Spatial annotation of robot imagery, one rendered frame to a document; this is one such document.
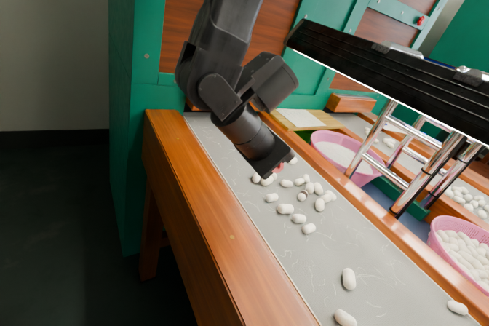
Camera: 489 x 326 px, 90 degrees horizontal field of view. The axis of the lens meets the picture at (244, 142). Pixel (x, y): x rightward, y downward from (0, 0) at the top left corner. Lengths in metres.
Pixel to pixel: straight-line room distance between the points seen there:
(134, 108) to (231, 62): 0.53
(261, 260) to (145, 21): 0.59
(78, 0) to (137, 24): 0.96
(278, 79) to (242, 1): 0.10
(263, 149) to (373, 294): 0.33
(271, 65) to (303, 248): 0.36
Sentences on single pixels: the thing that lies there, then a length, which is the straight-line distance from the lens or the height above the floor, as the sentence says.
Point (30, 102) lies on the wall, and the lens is 1.84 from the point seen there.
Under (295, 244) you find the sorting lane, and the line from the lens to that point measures 0.54.
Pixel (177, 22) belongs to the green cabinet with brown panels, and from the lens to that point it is 0.74.
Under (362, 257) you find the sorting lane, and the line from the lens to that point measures 0.61.
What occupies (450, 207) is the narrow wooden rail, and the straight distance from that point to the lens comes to 0.98.
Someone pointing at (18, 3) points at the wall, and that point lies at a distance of 1.67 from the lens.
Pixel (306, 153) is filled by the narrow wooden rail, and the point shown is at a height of 0.76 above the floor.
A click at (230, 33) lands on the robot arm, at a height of 1.08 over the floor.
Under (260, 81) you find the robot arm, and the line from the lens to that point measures 0.33.
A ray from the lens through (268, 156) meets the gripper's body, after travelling 0.40.
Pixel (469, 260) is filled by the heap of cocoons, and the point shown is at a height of 0.74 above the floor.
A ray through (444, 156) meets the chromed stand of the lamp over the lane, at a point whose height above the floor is 0.95.
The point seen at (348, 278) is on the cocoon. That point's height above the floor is 0.76.
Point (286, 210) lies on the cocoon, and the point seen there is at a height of 0.76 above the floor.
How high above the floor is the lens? 1.12
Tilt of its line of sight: 30 degrees down
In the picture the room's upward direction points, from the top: 18 degrees clockwise
